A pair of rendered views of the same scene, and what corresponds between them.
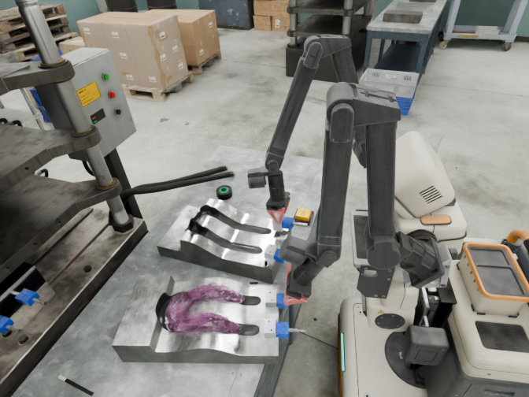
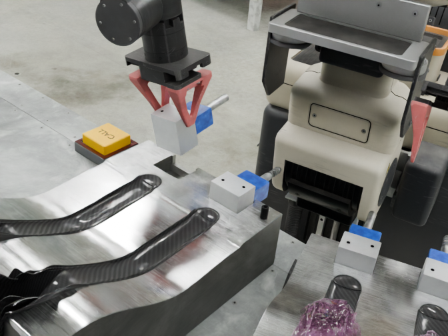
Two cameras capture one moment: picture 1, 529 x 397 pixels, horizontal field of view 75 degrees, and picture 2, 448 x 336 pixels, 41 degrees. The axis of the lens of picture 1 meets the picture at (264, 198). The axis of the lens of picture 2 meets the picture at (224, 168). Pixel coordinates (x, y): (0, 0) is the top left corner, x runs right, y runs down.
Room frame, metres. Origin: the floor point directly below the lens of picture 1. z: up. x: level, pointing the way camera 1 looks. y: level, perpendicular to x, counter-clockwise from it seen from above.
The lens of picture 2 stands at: (0.71, 0.63, 1.37)
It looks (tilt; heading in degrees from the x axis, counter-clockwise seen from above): 33 degrees down; 285
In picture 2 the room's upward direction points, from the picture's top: 6 degrees clockwise
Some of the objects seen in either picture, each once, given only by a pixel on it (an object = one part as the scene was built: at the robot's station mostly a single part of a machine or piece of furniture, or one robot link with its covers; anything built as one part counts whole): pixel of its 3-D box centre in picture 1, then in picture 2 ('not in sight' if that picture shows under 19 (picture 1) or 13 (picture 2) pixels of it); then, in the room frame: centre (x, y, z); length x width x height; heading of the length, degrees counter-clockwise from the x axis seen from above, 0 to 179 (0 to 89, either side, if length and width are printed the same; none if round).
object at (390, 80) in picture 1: (388, 83); not in sight; (3.88, -1.54, 0.28); 0.61 x 0.41 x 0.15; 60
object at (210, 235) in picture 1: (225, 228); (85, 235); (0.99, 0.16, 0.92); 0.35 x 0.16 x 0.09; 68
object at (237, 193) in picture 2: (282, 256); (253, 186); (0.85, -0.05, 0.89); 0.13 x 0.05 x 0.05; 68
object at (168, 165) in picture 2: (280, 237); (176, 177); (0.96, -0.05, 0.87); 0.05 x 0.05 x 0.04; 68
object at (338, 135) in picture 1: (334, 187); not in sight; (0.60, -0.16, 1.40); 0.11 x 0.06 x 0.43; 169
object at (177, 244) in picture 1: (224, 235); (71, 268); (1.01, 0.18, 0.87); 0.50 x 0.26 x 0.14; 68
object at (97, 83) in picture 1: (126, 198); not in sight; (1.46, 0.74, 0.74); 0.31 x 0.22 x 1.47; 158
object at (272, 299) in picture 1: (285, 300); (363, 239); (0.68, -0.05, 0.86); 0.13 x 0.05 x 0.05; 85
